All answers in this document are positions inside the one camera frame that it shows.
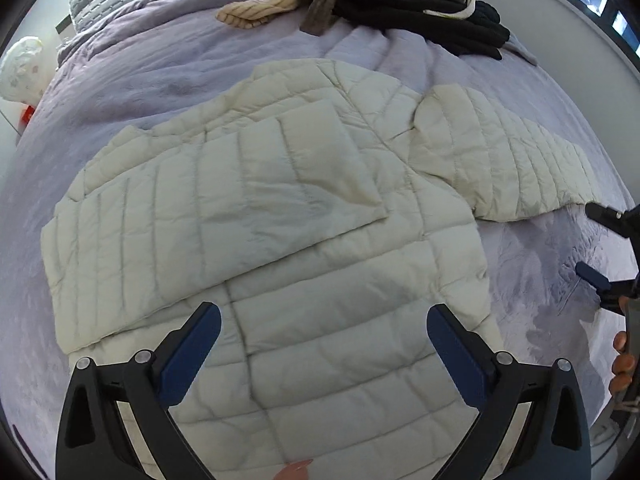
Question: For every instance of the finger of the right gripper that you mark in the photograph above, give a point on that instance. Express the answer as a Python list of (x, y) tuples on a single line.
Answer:
[(608, 291), (623, 223)]

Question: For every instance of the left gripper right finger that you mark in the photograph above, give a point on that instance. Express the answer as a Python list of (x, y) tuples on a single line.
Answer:
[(554, 442)]

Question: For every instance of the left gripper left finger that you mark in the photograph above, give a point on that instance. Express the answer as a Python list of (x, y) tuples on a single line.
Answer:
[(92, 439)]

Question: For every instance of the cream quilted down jacket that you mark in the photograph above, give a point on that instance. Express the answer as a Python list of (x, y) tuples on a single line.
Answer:
[(324, 208)]

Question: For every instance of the person's right hand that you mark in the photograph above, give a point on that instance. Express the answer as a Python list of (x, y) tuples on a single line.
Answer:
[(623, 365)]

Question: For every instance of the person's left hand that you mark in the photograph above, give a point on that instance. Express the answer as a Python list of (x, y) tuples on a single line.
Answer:
[(294, 471)]

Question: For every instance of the black folded garment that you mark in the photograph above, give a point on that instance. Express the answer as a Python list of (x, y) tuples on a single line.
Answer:
[(480, 34)]

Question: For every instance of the red gift box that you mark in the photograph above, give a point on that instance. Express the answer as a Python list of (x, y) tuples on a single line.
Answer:
[(27, 113)]

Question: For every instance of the lavender plush bed blanket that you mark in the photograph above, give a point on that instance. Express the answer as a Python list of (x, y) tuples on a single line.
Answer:
[(156, 59)]

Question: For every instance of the white plush toy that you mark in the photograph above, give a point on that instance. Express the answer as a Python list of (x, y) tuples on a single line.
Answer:
[(24, 72)]

